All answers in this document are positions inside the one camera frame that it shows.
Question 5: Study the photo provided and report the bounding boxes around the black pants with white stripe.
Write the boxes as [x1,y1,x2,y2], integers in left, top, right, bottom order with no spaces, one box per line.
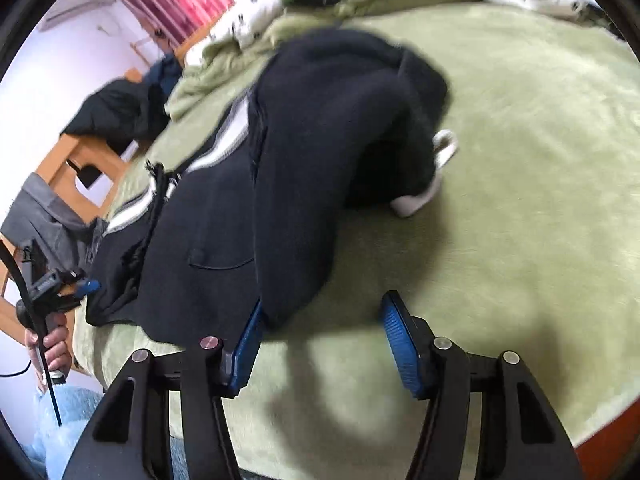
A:
[86,28,448,347]

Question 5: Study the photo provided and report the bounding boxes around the person's left hand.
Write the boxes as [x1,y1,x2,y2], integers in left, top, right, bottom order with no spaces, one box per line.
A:
[24,313,73,392]

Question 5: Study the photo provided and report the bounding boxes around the grey jeans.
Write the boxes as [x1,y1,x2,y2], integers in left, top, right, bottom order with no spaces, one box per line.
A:
[1,174,106,274]

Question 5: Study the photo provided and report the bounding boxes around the green plush bed sheet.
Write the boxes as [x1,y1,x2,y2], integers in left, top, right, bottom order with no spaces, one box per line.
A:
[71,1,640,480]

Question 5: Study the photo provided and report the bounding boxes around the black jacket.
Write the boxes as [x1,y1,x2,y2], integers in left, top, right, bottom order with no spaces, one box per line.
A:
[62,78,169,155]

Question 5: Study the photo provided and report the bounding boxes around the navy blue garment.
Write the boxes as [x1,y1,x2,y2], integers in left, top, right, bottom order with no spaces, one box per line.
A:
[142,53,182,100]

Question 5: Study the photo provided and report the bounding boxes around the wooden coat rack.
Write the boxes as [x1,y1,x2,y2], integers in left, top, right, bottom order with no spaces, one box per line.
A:
[129,28,166,67]

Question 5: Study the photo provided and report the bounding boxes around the green plush blanket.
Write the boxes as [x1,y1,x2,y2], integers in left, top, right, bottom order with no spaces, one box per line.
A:
[164,0,501,122]

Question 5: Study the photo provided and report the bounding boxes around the white air conditioner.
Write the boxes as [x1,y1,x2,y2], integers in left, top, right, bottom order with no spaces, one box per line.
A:
[36,0,116,32]

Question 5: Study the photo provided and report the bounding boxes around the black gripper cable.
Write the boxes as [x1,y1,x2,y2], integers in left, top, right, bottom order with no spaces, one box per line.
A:
[0,238,64,428]

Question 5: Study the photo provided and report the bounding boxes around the wooden bed frame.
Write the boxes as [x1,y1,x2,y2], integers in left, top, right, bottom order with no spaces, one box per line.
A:
[0,66,640,480]

